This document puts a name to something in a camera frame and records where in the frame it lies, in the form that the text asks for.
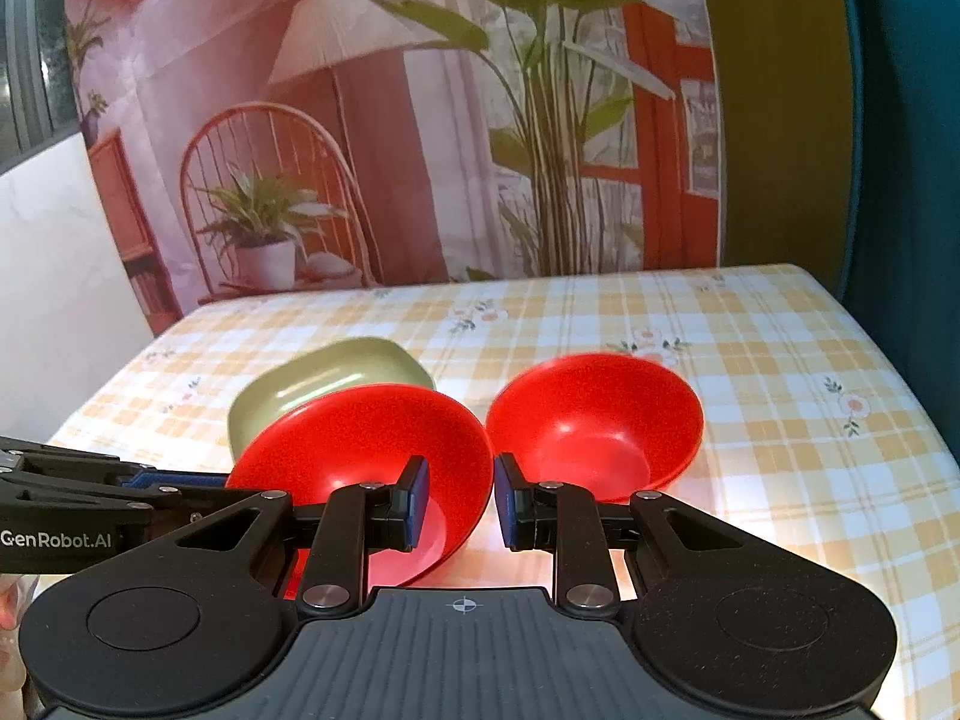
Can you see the green plate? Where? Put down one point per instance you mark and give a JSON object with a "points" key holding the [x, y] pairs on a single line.
{"points": [[337, 367]]}

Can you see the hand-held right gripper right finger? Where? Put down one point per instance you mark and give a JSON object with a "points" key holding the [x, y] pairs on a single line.
{"points": [[504, 502]]}

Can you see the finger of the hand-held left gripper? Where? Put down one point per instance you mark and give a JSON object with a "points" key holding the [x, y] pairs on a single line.
{"points": [[172, 478], [150, 504]]}

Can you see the printed room scene backdrop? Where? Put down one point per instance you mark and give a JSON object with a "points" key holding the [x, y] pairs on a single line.
{"points": [[450, 165]]}

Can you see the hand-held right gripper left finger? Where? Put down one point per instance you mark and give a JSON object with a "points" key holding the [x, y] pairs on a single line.
{"points": [[417, 502]]}

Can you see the person's left hand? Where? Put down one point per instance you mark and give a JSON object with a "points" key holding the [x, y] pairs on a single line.
{"points": [[9, 607]]}

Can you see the dark window frame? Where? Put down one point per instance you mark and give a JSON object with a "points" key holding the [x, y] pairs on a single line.
{"points": [[30, 52]]}

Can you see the yellow checked floral tablecloth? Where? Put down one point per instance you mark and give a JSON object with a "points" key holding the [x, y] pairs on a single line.
{"points": [[750, 330]]}

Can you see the red bowl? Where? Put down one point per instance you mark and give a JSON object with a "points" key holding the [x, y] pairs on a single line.
{"points": [[360, 435], [600, 420]]}

